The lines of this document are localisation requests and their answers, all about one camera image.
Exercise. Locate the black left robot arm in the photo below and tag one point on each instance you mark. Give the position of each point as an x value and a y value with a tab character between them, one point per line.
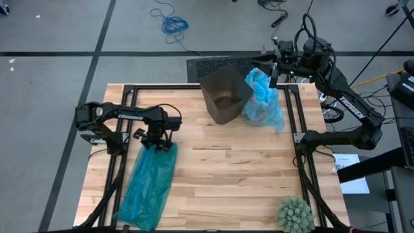
129	116

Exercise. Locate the light blue trash bag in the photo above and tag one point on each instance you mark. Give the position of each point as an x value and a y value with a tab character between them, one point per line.
265	106

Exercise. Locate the white power strip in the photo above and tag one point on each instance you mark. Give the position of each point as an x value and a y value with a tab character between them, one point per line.
322	97

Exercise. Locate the dark brown plastic trash bin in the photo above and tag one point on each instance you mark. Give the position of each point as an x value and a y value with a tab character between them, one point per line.
210	84

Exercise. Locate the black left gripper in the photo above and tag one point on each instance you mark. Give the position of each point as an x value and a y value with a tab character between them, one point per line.
156	136

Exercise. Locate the teal green trash bag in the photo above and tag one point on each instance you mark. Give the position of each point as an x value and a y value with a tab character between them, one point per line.
145	187

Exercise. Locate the green spiky artificial plant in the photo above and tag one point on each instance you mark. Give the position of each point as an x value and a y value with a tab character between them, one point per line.
296	215

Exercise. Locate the white paper sheet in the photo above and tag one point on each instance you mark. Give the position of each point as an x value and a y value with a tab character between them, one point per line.
347	160

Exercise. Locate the grey side desk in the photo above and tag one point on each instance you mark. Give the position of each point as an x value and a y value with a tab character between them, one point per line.
404	194

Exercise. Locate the black padded bar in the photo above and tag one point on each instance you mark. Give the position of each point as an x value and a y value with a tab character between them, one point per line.
372	165

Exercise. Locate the black desk device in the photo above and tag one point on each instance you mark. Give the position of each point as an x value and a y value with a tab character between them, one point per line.
402	92

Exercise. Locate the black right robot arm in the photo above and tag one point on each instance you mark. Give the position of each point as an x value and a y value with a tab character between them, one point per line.
352	108

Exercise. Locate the black tripod foot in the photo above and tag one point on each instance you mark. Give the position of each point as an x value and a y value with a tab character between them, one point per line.
393	9

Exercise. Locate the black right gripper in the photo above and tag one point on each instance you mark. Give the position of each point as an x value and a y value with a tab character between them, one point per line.
289	61

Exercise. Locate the black power strip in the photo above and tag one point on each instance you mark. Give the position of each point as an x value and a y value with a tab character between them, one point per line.
279	20

